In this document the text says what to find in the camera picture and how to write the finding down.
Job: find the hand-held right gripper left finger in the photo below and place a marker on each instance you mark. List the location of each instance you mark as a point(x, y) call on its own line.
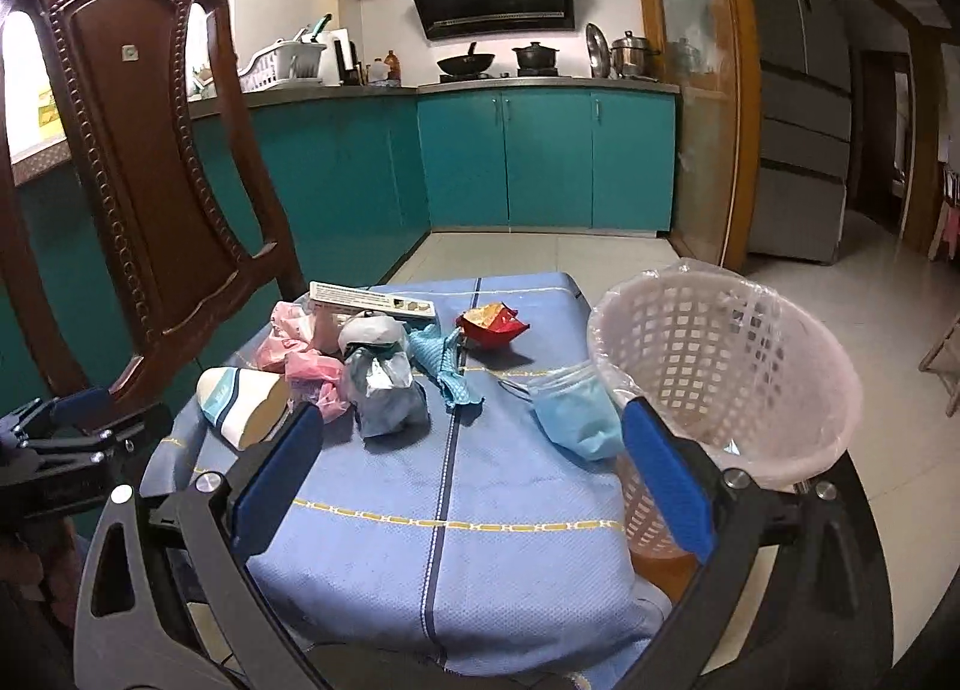
point(277, 487)

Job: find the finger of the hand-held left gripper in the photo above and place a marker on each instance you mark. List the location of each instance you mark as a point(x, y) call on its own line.
point(82, 403)
point(131, 427)

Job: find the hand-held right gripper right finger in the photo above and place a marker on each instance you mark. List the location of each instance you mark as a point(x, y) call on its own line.
point(667, 480)

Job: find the pink plastic wastebasket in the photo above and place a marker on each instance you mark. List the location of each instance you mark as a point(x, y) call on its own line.
point(652, 510)

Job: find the deep pink plastic bag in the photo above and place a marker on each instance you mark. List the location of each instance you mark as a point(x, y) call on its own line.
point(315, 371)

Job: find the light pink plastic bag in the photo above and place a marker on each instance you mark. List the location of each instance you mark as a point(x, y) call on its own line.
point(281, 341)

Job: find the white and teal packet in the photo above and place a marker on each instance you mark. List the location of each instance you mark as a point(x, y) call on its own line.
point(232, 405)

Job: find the blue face mask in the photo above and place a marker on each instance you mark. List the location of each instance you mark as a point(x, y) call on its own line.
point(577, 420)

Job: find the blue tablecloth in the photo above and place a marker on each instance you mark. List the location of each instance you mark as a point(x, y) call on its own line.
point(450, 510)

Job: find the teal cloth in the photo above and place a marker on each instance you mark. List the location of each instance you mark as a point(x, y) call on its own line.
point(435, 360)

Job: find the long white cardboard box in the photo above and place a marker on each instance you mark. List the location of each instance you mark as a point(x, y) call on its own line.
point(360, 298)

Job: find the red snack bag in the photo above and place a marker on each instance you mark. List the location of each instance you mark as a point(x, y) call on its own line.
point(487, 330)

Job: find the carved wooden chair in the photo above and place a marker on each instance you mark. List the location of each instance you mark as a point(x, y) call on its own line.
point(135, 172)

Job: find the teal kitchen base cabinets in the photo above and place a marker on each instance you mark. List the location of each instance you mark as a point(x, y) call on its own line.
point(547, 157)

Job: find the grey refrigerator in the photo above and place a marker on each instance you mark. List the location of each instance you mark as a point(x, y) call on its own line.
point(795, 135)

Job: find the wooden framed glass door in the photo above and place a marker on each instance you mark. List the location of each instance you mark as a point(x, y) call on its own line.
point(742, 97)

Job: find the white dish rack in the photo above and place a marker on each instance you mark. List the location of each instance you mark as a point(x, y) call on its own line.
point(281, 64)

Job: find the clear plastic jug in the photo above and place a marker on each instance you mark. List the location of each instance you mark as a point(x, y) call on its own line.
point(373, 73)

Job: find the steel stock pot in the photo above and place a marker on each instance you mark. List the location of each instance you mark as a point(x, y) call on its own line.
point(631, 56)

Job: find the steel pot lid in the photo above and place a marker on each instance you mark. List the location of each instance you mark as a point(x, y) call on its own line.
point(598, 52)

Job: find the brown bottle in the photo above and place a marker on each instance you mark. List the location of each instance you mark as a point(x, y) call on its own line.
point(394, 69)

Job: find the black cooking pot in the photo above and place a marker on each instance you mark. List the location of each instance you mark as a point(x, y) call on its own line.
point(535, 57)

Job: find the black wok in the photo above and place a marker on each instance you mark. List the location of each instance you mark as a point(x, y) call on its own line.
point(465, 64)

